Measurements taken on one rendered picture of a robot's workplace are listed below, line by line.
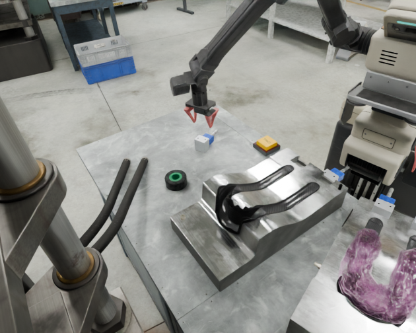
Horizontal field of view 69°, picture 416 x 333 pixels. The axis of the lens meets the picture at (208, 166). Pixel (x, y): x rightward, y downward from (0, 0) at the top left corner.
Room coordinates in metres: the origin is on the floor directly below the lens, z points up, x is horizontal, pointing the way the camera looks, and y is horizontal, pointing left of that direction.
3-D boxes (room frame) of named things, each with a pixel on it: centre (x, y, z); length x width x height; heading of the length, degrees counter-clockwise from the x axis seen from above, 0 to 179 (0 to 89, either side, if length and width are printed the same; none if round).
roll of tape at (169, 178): (0.81, 0.12, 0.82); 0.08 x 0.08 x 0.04
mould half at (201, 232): (0.63, -0.15, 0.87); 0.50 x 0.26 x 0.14; 122
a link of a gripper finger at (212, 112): (1.00, -0.01, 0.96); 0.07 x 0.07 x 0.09; 53
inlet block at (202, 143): (1.04, -0.01, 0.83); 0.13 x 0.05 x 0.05; 143
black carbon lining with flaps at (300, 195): (0.63, -0.17, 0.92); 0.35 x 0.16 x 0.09; 122
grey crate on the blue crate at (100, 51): (3.70, 1.16, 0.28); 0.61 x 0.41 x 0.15; 114
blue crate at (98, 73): (3.70, 1.17, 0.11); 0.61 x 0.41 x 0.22; 114
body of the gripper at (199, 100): (1.01, 0.01, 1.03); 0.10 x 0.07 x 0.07; 53
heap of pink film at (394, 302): (0.38, -0.41, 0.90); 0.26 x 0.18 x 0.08; 139
